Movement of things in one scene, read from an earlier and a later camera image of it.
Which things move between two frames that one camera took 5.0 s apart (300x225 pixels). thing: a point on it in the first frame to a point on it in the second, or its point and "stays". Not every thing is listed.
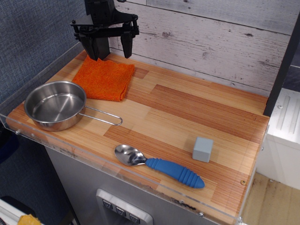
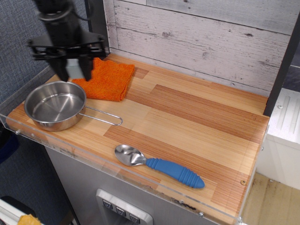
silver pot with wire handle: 59,105 stays
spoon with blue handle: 130,155 stays
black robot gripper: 102,20 to 67,41
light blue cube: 202,149 to 73,70
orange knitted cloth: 104,79 stays
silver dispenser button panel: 112,209 stays
